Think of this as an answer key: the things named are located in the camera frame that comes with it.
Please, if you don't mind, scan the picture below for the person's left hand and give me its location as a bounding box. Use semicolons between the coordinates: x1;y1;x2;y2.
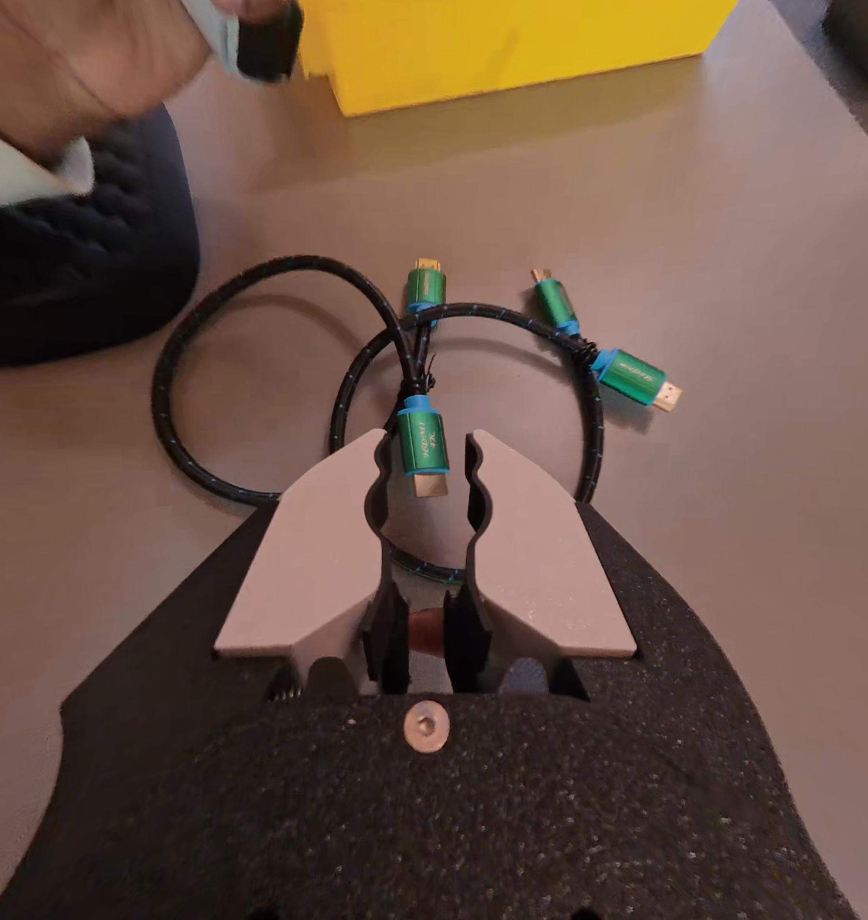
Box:
0;0;291;162

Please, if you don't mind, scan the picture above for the black braided HDMI cable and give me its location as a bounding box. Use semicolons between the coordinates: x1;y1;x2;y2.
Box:
151;255;453;504
328;267;684;585

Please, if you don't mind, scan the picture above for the grey desk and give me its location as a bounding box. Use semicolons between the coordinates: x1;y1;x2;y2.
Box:
0;0;868;920

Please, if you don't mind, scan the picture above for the yellow plastic bin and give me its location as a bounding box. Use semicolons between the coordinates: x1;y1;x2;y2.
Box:
297;0;740;117

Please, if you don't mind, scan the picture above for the person's left forearm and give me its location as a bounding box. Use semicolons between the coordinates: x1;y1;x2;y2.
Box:
0;118;96;214

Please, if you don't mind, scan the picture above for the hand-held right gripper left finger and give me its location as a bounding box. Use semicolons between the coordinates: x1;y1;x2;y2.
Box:
213;429;412;694

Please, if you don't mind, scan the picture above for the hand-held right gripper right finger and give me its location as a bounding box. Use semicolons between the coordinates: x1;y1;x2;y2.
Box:
445;429;638;694

